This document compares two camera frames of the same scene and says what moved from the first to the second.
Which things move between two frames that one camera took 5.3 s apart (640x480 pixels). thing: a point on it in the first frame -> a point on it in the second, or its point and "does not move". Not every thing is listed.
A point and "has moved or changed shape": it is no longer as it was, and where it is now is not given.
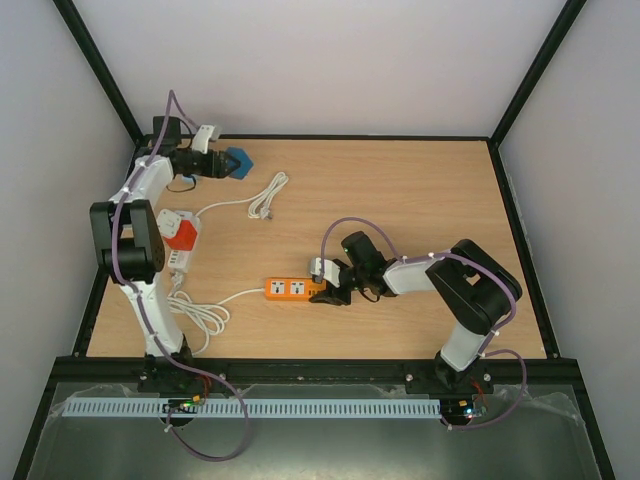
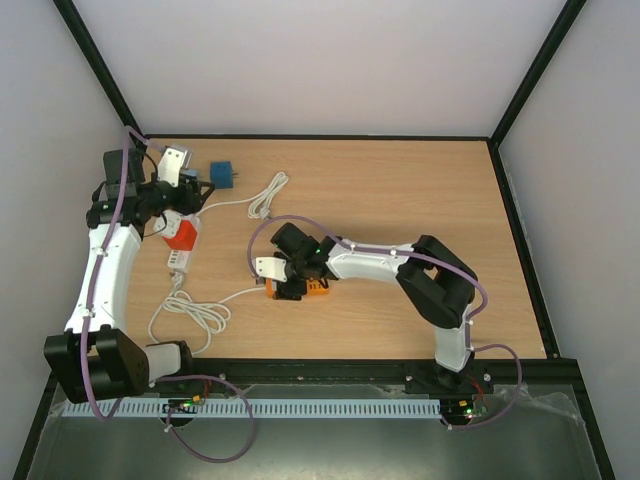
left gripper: (218, 160) -> (191, 200)
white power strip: (180, 260) does not move
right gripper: (342, 291) -> (292, 288)
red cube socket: (185, 236) does not move
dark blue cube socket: (245, 164) has moved or changed shape
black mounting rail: (184, 373) does not move
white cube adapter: (168, 223) does not move
